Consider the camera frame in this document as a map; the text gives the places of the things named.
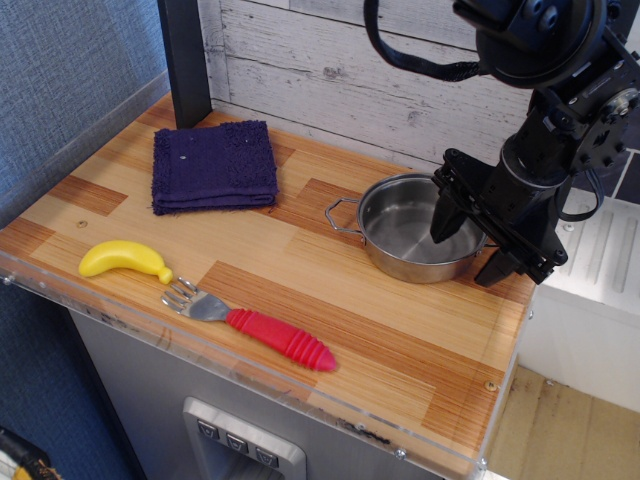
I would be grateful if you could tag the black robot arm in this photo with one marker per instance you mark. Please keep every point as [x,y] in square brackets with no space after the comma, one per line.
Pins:
[571,55]

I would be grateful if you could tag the yellow black object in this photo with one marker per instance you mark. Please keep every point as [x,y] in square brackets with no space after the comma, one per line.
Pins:
[20,459]

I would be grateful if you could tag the black left frame post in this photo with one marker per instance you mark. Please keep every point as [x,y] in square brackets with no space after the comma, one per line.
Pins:
[185,58]

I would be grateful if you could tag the purple folded towel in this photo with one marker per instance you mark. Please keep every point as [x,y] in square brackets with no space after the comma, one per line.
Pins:
[226,167]

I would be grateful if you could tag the white ribbed cabinet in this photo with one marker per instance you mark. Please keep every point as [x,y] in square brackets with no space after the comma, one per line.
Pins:
[583,329]

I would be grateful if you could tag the black right frame post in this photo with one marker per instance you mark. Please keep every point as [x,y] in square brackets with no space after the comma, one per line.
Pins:
[623,20]

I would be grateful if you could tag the yellow toy banana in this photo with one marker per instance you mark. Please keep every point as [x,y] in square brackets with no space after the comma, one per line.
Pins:
[126,254]

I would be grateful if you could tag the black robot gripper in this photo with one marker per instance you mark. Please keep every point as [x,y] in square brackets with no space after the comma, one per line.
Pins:
[510,205]

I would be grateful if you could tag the silver dispenser button panel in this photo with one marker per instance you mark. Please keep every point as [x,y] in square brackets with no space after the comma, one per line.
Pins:
[227,447]

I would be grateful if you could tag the clear acrylic table edge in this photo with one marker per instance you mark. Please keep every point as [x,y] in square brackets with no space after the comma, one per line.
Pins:
[421,369]

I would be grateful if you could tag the fork with red handle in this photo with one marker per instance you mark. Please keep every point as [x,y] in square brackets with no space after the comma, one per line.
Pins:
[294,343]

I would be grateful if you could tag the stainless steel pot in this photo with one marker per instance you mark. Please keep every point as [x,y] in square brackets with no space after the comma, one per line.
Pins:
[394,218]

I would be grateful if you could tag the black frame post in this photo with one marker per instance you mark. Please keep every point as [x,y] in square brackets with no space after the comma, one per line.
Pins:
[623,20]
[185,58]

